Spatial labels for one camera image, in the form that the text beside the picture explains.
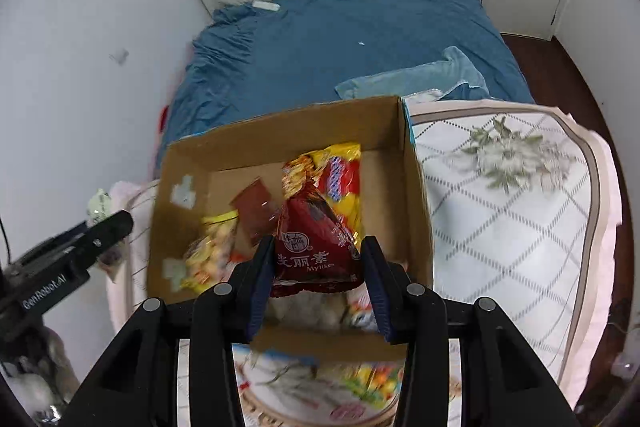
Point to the white diamond-patterned quilt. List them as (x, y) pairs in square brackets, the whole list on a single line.
[(500, 232)]

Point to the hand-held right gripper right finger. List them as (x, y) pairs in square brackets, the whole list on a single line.
[(377, 292)]

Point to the light blue towel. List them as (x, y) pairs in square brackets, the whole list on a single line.
[(425, 77)]

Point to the brown packet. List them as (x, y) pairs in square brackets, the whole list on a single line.
[(252, 207)]

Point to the yellow chips packet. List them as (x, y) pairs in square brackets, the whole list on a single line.
[(210, 252)]

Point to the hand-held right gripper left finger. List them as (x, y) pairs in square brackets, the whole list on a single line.
[(262, 287)]

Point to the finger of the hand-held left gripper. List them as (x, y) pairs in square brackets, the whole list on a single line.
[(107, 232)]

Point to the small green white packet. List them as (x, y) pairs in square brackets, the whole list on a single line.
[(100, 205)]

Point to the small white remote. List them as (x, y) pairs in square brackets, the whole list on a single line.
[(265, 5)]

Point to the red cloth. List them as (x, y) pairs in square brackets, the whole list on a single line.
[(163, 119)]

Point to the grey fleece clothing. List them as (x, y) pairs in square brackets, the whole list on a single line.
[(45, 372)]

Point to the printed cardboard box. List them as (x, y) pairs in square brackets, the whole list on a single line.
[(300, 137)]

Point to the yellow noodle packet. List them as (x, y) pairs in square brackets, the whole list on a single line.
[(340, 172)]

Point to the dark red triangular packet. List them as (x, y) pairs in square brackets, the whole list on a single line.
[(310, 247)]

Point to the white snack packet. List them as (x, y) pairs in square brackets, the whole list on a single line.
[(310, 309)]

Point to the blue bed sheet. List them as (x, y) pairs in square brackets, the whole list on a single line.
[(325, 57)]

